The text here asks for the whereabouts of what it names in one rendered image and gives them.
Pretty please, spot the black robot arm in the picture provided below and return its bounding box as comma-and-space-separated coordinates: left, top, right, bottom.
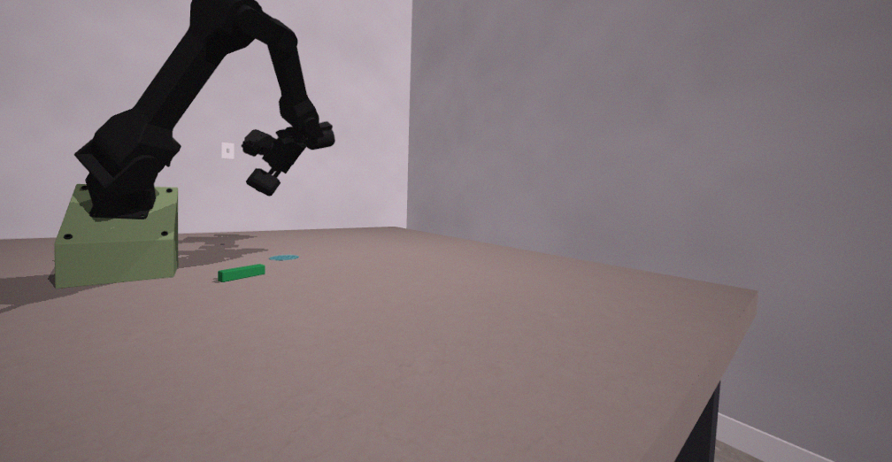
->
74, 0, 335, 219

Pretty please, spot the green rectangular post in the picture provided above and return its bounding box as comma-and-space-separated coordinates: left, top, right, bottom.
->
218, 264, 265, 282

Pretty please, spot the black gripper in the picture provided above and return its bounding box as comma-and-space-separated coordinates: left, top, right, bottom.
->
246, 143, 298, 196

